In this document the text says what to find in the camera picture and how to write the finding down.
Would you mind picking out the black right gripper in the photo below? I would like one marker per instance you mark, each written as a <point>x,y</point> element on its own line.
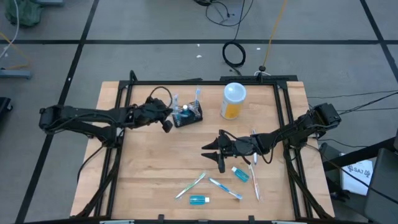
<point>239,147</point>

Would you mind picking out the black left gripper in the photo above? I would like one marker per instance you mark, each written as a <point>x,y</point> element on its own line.
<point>152,112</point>

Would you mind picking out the blue white toothbrush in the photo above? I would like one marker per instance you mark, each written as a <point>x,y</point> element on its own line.
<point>225,188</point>
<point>255,159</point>
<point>197,92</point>
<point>175,102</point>

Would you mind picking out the teal mouthwash bottle white cap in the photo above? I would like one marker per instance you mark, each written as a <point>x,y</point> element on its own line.
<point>185,108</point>
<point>241,174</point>
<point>199,200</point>

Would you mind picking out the green white toothbrush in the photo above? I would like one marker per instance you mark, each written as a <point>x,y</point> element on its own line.
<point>190,186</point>

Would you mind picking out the orange white toothbrush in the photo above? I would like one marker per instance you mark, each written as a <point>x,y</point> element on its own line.
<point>255,183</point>

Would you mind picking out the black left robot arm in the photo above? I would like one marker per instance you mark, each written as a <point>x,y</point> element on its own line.
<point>81,116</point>

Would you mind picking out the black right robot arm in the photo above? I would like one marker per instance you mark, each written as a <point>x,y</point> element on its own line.
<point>295,130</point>

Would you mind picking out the white yellow wipes canister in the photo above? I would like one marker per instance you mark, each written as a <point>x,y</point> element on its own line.
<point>234,99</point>

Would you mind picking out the grey floor base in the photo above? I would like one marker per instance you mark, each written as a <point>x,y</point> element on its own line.
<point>15,73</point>

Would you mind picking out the black metal bar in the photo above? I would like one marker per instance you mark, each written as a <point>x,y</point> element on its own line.
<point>357,155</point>

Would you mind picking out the black floor object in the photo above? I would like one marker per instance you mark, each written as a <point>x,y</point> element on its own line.
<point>4,107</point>

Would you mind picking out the white printed box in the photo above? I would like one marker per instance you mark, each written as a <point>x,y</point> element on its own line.
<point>357,177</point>

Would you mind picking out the green bag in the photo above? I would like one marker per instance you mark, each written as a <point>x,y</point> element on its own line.
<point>25,12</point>

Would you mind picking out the black aluminium table frame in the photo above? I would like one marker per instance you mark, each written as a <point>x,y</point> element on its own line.
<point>199,82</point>

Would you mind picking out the silver frame bracket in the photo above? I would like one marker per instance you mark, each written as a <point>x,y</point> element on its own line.
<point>284,222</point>
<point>116,222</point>

